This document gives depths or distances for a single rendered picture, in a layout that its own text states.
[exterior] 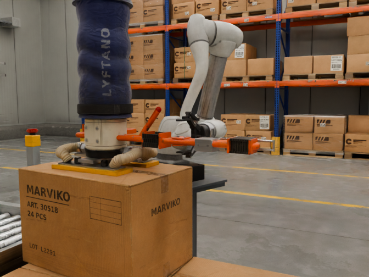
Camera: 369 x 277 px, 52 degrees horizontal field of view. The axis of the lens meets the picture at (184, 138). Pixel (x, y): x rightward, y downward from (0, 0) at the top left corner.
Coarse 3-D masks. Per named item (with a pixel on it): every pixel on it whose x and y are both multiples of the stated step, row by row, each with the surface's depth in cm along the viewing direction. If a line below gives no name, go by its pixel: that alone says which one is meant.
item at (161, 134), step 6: (144, 132) 145; (150, 132) 149; (156, 132) 151; (162, 132) 143; (168, 132) 146; (144, 138) 144; (150, 138) 142; (156, 138) 141; (144, 144) 143; (150, 144) 142; (156, 144) 141; (162, 144) 142; (168, 144) 146
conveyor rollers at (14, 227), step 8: (0, 216) 223; (8, 216) 226; (16, 216) 222; (0, 224) 211; (8, 224) 207; (16, 224) 210; (0, 232) 200; (8, 232) 196; (16, 232) 199; (0, 240) 190; (8, 240) 185; (16, 240) 188; (0, 248) 180
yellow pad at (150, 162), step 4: (144, 160) 161; (148, 160) 161; (152, 160) 164; (156, 160) 164; (124, 164) 161; (128, 164) 160; (132, 164) 159; (136, 164) 158; (140, 164) 157; (144, 164) 156; (148, 164) 157; (152, 164) 159; (156, 164) 162
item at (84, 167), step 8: (72, 160) 161; (104, 160) 147; (56, 168) 154; (64, 168) 152; (72, 168) 149; (80, 168) 148; (88, 168) 146; (96, 168) 145; (104, 168) 144; (112, 168) 144; (120, 168) 145; (128, 168) 146
